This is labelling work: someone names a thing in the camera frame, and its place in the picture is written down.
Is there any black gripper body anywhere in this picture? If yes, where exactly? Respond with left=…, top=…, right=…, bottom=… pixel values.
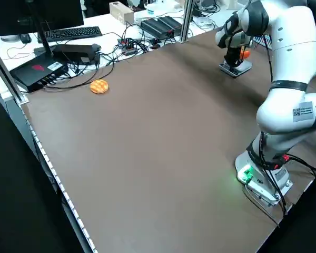
left=226, top=46, right=242, bottom=62

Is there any silver digital kitchen scale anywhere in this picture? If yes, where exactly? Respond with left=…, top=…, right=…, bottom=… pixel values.
left=218, top=60, right=253, bottom=79

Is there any light blue plastic basket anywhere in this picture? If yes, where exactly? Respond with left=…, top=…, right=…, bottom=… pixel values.
left=252, top=35, right=272, bottom=50

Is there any black power brick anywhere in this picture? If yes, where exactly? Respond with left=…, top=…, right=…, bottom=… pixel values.
left=141, top=18, right=172, bottom=38
left=157, top=15, right=183, bottom=34

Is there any grey usb hub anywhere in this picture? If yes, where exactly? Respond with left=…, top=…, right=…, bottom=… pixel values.
left=117, top=38, right=137, bottom=55

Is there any beige cardboard box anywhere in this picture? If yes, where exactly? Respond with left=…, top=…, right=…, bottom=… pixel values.
left=109, top=2, right=134, bottom=26

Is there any round golden bread bun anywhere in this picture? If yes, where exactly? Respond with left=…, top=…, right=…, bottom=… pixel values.
left=90, top=79, right=110, bottom=95

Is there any black flat device box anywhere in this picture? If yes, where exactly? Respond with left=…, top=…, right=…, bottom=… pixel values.
left=52, top=44, right=102, bottom=65

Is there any black keyboard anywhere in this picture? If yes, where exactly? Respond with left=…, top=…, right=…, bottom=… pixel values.
left=37, top=26, right=103, bottom=43

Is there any black monitor stand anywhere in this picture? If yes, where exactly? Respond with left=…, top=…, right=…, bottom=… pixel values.
left=26, top=0, right=55, bottom=57

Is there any black box with red logo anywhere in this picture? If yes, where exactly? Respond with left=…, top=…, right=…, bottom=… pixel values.
left=9, top=56, right=69, bottom=93

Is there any black computer monitor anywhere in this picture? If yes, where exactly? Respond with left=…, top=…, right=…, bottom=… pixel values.
left=0, top=0, right=84, bottom=36

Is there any aluminium frame post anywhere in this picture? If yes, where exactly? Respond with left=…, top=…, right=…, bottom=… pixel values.
left=0, top=42, right=29, bottom=105
left=180, top=0, right=194, bottom=43

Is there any black base cable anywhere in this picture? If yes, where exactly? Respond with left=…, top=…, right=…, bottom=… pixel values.
left=243, top=183, right=281, bottom=228
left=284, top=154, right=316, bottom=177

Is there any black desk cable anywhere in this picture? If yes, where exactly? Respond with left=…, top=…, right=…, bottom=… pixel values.
left=43, top=59, right=115, bottom=91

